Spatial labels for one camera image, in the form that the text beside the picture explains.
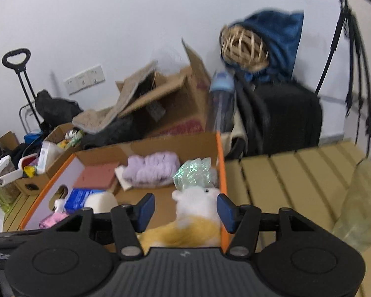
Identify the clear plastic jar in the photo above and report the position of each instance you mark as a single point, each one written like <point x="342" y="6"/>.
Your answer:
<point x="362" y="207"/>

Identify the pink packet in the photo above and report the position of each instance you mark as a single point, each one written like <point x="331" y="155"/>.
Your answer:
<point x="52" y="221"/>

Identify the small white bottle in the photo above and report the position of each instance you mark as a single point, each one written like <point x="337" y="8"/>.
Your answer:
<point x="59" y="205"/>

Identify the black padded cloth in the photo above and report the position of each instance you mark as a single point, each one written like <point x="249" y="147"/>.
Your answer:
<point x="117" y="133"/>

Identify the blue tissue packet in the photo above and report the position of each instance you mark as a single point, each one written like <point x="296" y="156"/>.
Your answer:
<point x="78" y="199"/>

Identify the iridescent green plastic wrap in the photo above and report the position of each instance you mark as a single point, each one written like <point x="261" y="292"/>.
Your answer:
<point x="194" y="173"/>

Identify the orange rimmed cardboard box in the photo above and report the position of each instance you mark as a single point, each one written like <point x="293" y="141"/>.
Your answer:
<point x="160" y="201"/>

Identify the yellow small item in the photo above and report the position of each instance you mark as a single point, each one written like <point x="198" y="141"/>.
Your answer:
<point x="30" y="171"/>

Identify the black bag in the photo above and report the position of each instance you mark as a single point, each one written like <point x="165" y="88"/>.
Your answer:
<point x="57" y="106"/>

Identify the white and orange plush toy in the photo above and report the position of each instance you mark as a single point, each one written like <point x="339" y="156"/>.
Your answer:
<point x="194" y="213"/>

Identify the small blue box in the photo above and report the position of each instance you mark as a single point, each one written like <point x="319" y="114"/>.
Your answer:
<point x="33" y="138"/>

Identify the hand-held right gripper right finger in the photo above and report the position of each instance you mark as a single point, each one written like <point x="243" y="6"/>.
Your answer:
<point x="226" y="215"/>

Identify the white plastic container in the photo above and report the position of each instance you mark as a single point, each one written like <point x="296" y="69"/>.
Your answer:
<point x="49" y="157"/>

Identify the plain small cardboard box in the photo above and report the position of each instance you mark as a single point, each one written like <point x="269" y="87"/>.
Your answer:
<point x="7" y="140"/>

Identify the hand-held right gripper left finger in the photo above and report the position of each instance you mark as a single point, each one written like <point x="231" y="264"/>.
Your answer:
<point x="146" y="212"/>

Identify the white red-rimmed dustpan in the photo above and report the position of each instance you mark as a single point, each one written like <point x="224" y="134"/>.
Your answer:
<point x="15" y="174"/>

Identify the white wall socket plate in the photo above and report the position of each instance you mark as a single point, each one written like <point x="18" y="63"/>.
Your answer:
<point x="85" y="79"/>

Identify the black suitcase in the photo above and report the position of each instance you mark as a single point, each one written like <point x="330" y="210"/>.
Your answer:
<point x="290" y="120"/>

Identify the blue capped water bottle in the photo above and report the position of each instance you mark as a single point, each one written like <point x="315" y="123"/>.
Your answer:
<point x="221" y="105"/>

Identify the large brown cardboard box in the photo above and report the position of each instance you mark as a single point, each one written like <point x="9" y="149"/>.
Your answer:
<point x="179" y="99"/>

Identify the green striped packet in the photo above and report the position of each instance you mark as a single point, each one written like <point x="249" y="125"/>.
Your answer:
<point x="75" y="136"/>

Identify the woven bamboo ball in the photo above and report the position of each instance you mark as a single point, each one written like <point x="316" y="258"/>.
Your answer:
<point x="244" y="49"/>

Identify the beige fleece mat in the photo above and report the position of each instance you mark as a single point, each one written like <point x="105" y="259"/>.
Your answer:
<point x="102" y="117"/>

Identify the black tripod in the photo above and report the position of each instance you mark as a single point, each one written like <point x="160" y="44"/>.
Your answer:
<point x="349" y="68"/>

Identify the small open cardboard box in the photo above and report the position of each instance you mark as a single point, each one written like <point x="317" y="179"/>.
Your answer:
<point x="33" y="184"/>

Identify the dark clothes pile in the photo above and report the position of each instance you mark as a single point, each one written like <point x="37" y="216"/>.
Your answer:
<point x="6" y="154"/>

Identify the purple fluffy cloth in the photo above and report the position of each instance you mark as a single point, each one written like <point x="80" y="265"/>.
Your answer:
<point x="151" y="168"/>

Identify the white tape roll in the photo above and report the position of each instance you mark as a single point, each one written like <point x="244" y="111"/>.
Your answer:
<point x="101" y="202"/>

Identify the blue cloth bag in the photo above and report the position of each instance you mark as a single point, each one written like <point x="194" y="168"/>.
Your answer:
<point x="281" y="43"/>

